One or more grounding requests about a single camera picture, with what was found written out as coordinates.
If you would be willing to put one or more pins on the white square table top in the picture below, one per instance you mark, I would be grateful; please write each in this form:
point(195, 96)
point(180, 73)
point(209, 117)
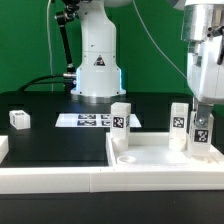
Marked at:
point(151, 149)

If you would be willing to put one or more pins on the white front fence bar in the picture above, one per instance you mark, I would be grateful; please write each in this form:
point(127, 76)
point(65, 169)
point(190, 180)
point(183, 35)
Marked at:
point(107, 179)

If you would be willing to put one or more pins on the white left fence bar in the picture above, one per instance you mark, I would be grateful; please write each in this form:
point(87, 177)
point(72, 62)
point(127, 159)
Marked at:
point(4, 148)

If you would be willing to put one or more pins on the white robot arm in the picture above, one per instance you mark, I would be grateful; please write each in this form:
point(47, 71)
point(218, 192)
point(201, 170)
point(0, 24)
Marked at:
point(98, 76)

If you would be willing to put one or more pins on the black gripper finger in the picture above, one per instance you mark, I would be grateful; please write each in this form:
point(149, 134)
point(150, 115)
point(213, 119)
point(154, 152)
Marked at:
point(203, 111)

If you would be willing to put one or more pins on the white sheet with tags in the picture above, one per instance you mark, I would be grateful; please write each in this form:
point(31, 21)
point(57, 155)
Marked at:
point(90, 120)

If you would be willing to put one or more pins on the white fence bar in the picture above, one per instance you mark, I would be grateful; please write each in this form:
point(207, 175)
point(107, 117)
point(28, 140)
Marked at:
point(107, 179)
point(4, 148)

